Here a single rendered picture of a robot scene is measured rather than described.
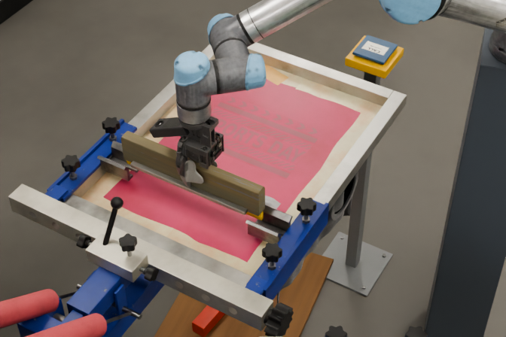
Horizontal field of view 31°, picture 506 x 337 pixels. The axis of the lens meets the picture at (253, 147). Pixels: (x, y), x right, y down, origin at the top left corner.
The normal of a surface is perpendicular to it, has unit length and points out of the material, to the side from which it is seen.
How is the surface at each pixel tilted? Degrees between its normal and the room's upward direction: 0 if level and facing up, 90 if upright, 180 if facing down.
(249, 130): 0
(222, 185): 90
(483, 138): 90
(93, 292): 0
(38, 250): 0
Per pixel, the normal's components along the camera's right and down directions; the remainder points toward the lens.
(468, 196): -0.25, 0.66
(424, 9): 0.10, 0.64
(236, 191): -0.51, 0.59
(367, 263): 0.00, -0.73
